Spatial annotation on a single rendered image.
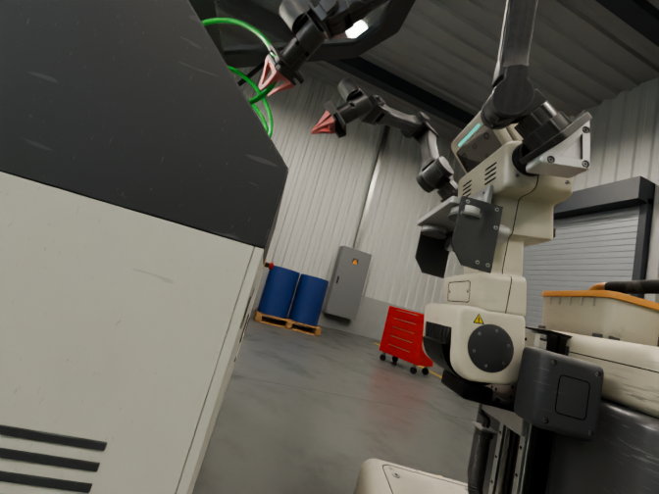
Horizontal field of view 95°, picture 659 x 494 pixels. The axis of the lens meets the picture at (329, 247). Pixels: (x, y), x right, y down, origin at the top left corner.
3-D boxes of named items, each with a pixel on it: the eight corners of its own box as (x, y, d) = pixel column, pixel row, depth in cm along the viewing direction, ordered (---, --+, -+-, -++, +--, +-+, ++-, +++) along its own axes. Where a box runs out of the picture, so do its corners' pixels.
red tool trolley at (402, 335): (376, 359, 478) (388, 305, 491) (392, 360, 507) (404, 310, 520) (414, 375, 425) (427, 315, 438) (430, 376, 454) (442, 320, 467)
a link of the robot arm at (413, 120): (431, 122, 130) (412, 140, 136) (424, 112, 131) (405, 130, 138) (383, 101, 97) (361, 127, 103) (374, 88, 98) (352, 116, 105)
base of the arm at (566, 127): (595, 115, 58) (548, 145, 70) (567, 84, 59) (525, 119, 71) (564, 140, 57) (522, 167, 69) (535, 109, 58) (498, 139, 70)
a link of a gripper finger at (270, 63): (248, 75, 80) (272, 47, 76) (267, 89, 86) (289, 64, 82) (258, 93, 78) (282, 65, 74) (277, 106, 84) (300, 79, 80)
